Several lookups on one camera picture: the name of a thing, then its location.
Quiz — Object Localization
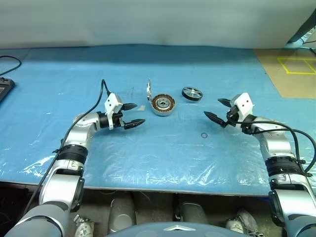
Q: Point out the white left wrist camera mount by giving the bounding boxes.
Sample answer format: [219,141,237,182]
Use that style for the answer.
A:
[103,92,123,130]

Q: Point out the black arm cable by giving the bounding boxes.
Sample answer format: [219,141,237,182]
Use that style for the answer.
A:
[23,79,111,218]
[227,112,316,177]

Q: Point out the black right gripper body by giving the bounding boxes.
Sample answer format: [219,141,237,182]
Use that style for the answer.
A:
[223,105,240,128]

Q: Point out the grey rounded cylinder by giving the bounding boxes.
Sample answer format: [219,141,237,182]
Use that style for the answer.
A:
[177,201,208,223]
[108,195,136,234]

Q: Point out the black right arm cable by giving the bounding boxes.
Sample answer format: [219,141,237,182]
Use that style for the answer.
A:
[227,112,316,177]

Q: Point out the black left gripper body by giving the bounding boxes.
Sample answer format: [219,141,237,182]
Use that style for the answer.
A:
[112,106,125,129]

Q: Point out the black looping cable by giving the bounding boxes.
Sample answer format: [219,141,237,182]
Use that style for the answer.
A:
[0,55,22,76]

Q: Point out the white shoe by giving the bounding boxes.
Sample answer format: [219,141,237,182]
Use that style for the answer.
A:
[74,214,96,237]
[226,209,259,234]

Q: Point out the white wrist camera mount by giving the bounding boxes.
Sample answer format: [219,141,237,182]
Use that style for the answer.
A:
[231,92,255,117]
[103,92,123,130]

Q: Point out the black box device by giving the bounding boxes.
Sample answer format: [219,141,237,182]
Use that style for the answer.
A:
[0,77,15,104]

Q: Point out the black rotor silver spokes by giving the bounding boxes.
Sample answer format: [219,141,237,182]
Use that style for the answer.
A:
[182,85,204,101]

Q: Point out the grey stand leg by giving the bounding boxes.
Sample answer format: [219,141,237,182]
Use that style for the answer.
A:
[286,12,316,50]

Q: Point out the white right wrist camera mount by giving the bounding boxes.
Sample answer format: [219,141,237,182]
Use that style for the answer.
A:
[231,92,255,117]

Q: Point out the grey motor housing copper windings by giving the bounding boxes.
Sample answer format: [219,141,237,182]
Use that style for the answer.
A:
[149,93,177,117]

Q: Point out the grey robot torso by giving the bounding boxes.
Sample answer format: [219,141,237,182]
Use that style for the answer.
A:
[106,221,223,237]

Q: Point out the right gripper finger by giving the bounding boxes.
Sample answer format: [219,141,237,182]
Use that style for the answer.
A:
[203,111,228,128]
[217,98,234,108]

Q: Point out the thin black cable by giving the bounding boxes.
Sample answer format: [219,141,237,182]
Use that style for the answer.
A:
[301,37,316,54]

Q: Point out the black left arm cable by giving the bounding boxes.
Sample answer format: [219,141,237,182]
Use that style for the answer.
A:
[23,79,111,218]

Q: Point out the grey metal cover plate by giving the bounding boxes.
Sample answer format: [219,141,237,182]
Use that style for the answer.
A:
[145,78,154,102]

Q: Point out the brown cardboard sheet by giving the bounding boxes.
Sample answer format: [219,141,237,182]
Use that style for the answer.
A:
[254,48,316,99]

